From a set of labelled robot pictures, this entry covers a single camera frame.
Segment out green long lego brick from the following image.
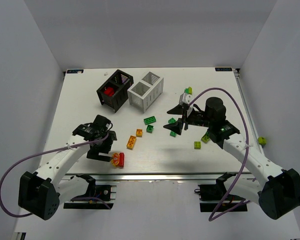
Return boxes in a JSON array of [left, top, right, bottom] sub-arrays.
[[143, 116, 157, 125]]

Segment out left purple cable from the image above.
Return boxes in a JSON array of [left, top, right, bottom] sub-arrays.
[[0, 128, 112, 218]]

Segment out red curved lego brick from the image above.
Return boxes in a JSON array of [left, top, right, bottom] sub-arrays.
[[103, 86, 115, 97]]

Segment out green square lego lower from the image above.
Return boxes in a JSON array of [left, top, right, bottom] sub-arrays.
[[169, 131, 177, 137]]

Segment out green upturned square lego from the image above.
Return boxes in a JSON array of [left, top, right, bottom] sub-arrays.
[[146, 124, 154, 133]]

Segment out lime and green lego stack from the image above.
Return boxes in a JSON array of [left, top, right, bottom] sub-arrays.
[[201, 132, 210, 144]]

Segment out aluminium table front rail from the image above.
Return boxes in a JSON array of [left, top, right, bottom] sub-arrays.
[[64, 172, 251, 182]]

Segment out yellow butterfly lego brick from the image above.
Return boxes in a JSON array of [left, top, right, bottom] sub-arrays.
[[110, 153, 120, 167]]

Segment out black slotted container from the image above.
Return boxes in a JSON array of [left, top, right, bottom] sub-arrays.
[[96, 69, 134, 113]]

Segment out purple cable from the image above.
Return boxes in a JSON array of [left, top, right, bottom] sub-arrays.
[[188, 87, 251, 222], [0, 128, 112, 218]]

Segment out green square lego upper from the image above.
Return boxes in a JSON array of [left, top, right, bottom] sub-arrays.
[[168, 117, 176, 124]]

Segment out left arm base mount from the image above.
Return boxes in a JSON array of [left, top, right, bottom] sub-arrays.
[[63, 174, 117, 210]]

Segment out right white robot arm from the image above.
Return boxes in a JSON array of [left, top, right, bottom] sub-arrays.
[[164, 94, 300, 220]]

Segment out orange small lego brick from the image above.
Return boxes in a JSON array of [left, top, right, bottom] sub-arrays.
[[135, 128, 143, 138]]

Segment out left blue corner label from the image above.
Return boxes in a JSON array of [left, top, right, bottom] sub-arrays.
[[66, 69, 84, 74]]

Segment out white slotted container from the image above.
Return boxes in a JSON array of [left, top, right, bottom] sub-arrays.
[[127, 71, 164, 113]]

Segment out lime square lego brick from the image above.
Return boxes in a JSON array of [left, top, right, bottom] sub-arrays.
[[193, 141, 202, 150]]

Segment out right blue corner label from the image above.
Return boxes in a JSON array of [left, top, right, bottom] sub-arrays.
[[214, 67, 233, 72]]

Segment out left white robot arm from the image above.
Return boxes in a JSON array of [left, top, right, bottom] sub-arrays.
[[18, 115, 117, 220]]

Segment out green lime lego far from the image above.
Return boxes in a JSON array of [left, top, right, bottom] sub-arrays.
[[184, 86, 193, 95]]

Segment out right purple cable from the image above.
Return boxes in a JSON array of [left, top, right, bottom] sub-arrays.
[[188, 87, 251, 222]]

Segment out orange long lego brick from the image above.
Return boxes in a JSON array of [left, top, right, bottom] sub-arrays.
[[126, 135, 137, 150]]

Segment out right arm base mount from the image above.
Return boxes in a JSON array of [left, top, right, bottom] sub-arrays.
[[194, 172, 243, 213]]

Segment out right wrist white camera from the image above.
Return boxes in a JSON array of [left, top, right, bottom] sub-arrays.
[[179, 92, 194, 106]]

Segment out blue corner label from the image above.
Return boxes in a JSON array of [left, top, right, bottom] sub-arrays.
[[66, 69, 84, 74], [214, 67, 233, 72]]

